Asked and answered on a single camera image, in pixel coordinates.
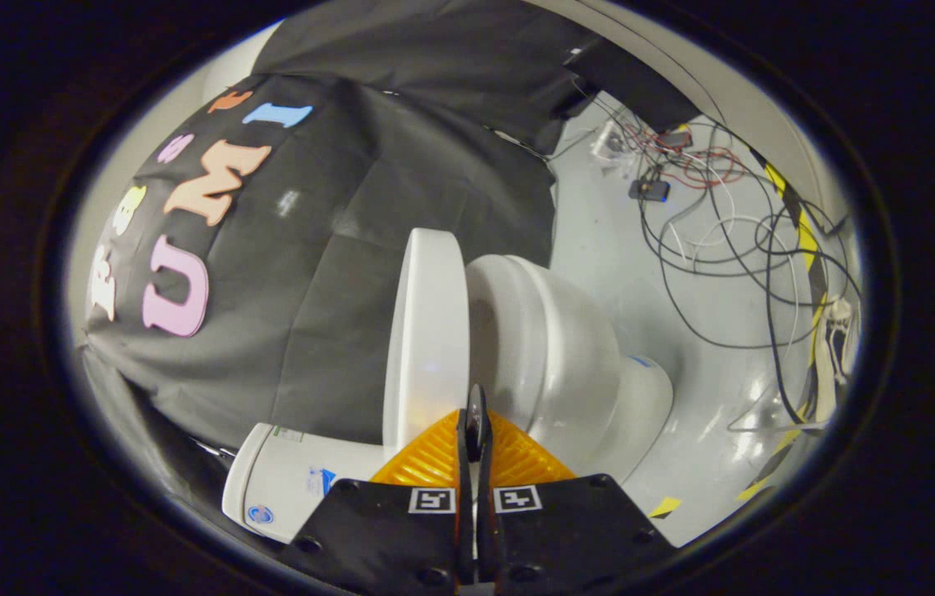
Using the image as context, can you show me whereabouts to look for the white toilet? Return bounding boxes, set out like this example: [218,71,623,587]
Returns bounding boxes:
[222,254,675,545]

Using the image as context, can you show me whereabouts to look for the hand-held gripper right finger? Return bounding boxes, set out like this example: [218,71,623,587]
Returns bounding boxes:
[474,383,677,596]

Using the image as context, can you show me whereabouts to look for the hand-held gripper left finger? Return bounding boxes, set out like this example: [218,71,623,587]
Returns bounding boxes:
[279,383,478,596]

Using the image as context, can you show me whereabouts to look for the small black blue device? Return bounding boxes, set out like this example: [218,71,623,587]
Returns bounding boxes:
[628,177,672,204]

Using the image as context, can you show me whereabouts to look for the tangle of floor cables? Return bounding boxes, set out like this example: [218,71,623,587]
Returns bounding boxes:
[558,81,863,433]

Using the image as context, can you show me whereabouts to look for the yellow black floor tape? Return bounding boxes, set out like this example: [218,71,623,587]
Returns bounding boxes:
[735,145,831,503]

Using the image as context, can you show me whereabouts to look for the clear plastic bag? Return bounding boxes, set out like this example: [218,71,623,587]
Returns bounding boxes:
[590,118,635,164]

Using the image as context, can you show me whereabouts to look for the black backdrop cloth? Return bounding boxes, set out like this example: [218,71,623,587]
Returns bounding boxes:
[80,0,701,506]

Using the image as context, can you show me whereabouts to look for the white toilet lid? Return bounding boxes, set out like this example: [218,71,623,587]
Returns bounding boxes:
[382,228,470,454]

